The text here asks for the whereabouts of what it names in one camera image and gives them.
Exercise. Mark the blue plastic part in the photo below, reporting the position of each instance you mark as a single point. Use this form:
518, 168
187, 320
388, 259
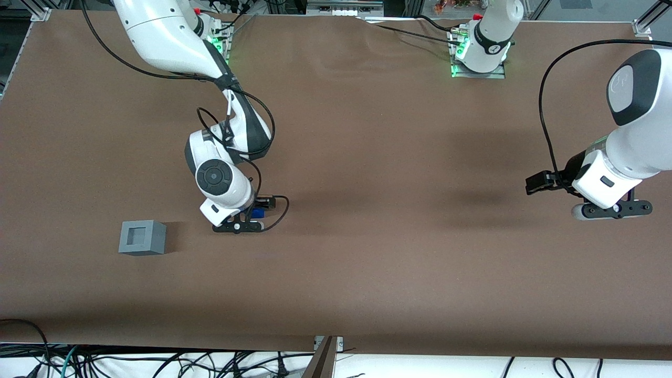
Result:
258, 213

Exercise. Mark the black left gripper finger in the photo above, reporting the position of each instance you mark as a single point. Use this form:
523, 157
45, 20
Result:
536, 184
557, 179

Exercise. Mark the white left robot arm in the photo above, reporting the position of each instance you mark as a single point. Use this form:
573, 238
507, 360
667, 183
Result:
640, 152

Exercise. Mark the gray cube base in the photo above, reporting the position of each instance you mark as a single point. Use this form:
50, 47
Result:
155, 239

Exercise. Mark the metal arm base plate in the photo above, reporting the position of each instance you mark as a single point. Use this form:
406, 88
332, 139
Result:
496, 75
228, 42

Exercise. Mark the white power strip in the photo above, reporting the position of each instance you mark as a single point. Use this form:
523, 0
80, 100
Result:
344, 10

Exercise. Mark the brown table cover sheet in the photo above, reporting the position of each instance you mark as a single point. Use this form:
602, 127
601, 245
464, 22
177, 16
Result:
367, 236

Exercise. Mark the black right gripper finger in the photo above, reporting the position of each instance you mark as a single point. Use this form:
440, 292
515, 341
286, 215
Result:
247, 214
265, 203

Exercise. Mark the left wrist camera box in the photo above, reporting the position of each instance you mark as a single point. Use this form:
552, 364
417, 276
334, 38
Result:
614, 210

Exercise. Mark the silver corner bracket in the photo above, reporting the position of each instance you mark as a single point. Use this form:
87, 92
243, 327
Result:
41, 14
641, 29

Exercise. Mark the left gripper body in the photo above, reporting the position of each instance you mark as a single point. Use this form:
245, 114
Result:
569, 175

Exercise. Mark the silver table edge bracket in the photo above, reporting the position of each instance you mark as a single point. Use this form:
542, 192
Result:
339, 344

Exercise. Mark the aluminium profile post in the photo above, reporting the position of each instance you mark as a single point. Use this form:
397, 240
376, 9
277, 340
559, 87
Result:
323, 365

